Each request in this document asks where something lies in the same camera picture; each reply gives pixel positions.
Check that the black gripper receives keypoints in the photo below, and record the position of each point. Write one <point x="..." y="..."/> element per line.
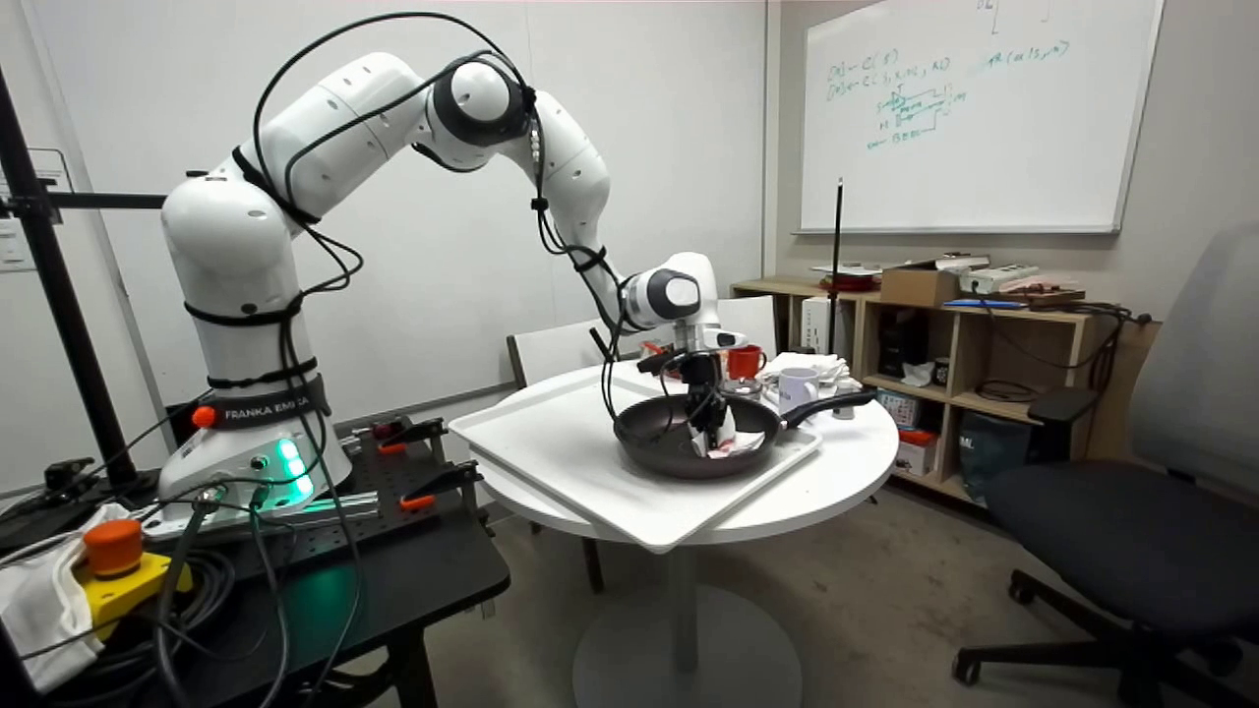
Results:
<point x="700" y="370"/>

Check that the white towel with red stripes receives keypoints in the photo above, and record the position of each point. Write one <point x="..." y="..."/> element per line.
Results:
<point x="741" y="446"/>

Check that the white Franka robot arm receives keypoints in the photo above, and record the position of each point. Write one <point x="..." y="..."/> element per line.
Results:
<point x="236" y="260"/>

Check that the black frying pan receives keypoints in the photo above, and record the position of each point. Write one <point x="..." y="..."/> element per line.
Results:
<point x="654" y="439"/>

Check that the large white tray board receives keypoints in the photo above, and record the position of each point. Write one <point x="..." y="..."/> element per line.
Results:
<point x="564" y="456"/>

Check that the red cup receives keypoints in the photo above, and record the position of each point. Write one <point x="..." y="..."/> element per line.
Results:
<point x="745" y="362"/>

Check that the white foam board panel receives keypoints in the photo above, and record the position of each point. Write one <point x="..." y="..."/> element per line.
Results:
<point x="552" y="351"/>
<point x="749" y="321"/>

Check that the crumpled white napkin cloth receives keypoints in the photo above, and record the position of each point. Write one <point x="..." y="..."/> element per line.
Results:
<point x="808" y="374"/>

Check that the round white table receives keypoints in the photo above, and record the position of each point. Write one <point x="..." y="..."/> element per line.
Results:
<point x="838" y="456"/>

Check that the thin black pole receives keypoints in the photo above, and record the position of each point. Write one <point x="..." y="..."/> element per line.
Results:
<point x="834" y="260"/>

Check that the small cardboard box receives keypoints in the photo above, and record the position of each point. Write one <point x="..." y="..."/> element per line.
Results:
<point x="918" y="286"/>

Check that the wooden shelf unit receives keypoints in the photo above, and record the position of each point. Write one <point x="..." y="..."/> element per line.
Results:
<point x="997" y="354"/>

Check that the stack of books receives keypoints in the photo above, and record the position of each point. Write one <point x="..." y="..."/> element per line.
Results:
<point x="1003" y="279"/>

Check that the black perforated workbench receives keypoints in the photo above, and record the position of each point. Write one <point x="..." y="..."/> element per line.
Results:
<point x="396" y="574"/>

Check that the grey robot mounting plate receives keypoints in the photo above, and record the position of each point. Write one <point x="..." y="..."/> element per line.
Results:
<point x="317" y="514"/>

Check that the grey office chair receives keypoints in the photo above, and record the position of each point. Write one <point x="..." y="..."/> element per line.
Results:
<point x="1141" y="524"/>

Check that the orange and yellow emergency stop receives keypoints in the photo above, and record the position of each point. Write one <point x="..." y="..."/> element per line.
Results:
<point x="114" y="551"/>

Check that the white rag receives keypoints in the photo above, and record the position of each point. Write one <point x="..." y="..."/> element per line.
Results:
<point x="42" y="604"/>

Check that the wall whiteboard with writing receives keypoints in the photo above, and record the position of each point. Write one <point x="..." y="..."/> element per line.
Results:
<point x="986" y="118"/>

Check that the black vertical frame stand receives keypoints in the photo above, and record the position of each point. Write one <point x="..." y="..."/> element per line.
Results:
<point x="54" y="300"/>

